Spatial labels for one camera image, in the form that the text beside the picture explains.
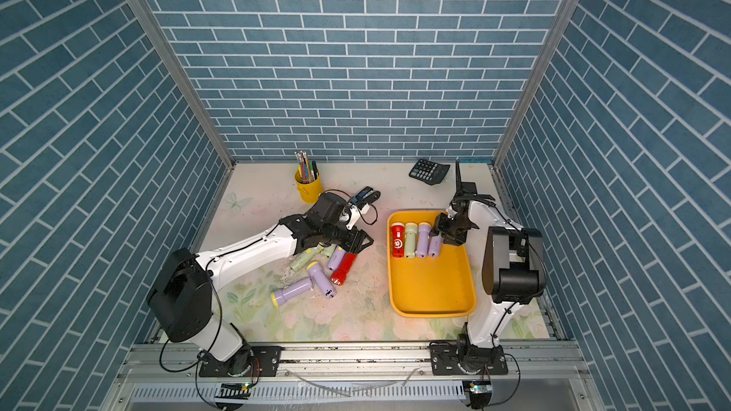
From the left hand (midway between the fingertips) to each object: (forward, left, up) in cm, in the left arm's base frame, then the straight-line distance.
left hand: (372, 240), depth 82 cm
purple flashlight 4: (-8, +15, -11) cm, 20 cm away
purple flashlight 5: (-13, +27, -10) cm, 32 cm away
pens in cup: (+30, +24, -2) cm, 38 cm away
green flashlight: (+8, -13, -10) cm, 18 cm away
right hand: (+7, -23, -9) cm, 25 cm away
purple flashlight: (+5, -17, -10) cm, 20 cm away
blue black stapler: (+26, +3, -12) cm, 28 cm away
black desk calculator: (+38, -23, -10) cm, 45 cm away
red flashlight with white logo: (+6, -8, -10) cm, 14 cm away
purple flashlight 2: (+3, -20, -9) cm, 22 cm away
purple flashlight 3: (-1, +12, -10) cm, 15 cm away
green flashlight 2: (+2, +15, -11) cm, 18 cm away
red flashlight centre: (-6, +10, -11) cm, 16 cm away
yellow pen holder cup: (+23, +23, -7) cm, 34 cm away
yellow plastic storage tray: (-8, -18, -16) cm, 26 cm away
